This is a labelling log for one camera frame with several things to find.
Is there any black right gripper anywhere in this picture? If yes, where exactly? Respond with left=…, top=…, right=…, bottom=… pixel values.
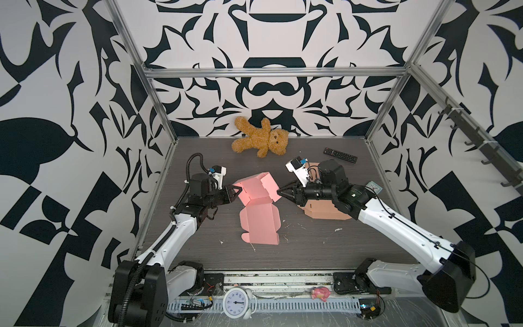
left=277, top=177, right=338, bottom=208

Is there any pink cardboard box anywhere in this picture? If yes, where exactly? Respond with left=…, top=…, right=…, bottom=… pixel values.
left=234, top=172, right=281, bottom=245

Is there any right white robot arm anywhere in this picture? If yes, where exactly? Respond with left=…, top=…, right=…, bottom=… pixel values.
left=277, top=157, right=480, bottom=313

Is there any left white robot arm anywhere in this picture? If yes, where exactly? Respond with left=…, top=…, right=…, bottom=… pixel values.
left=108, top=162, right=242, bottom=326

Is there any peach flat cardboard box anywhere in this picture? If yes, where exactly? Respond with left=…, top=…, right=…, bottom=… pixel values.
left=299, top=162, right=352, bottom=221

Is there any black remote control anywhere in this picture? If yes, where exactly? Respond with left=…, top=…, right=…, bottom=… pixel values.
left=324, top=148, right=358, bottom=164

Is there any brown teddy bear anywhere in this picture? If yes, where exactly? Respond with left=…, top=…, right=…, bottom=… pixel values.
left=232, top=117, right=289, bottom=158

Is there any small teal alarm clock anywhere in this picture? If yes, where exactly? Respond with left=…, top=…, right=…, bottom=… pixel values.
left=366, top=181, right=383, bottom=194

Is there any small pink toy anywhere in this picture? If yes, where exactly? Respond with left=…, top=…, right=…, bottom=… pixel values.
left=311, top=287, right=331, bottom=302

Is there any white round alarm clock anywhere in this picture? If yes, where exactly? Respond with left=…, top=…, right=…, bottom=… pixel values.
left=222, top=286, right=257, bottom=320

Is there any green circuit board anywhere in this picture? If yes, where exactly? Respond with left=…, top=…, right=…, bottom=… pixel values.
left=357, top=302, right=384, bottom=321

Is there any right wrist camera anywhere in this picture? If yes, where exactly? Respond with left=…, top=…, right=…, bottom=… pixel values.
left=285, top=157, right=310, bottom=187

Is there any white slotted cable duct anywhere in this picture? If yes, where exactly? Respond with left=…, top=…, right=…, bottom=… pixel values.
left=167, top=298, right=362, bottom=314

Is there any grey wall hook rail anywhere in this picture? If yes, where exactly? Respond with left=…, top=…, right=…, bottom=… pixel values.
left=439, top=97, right=523, bottom=197

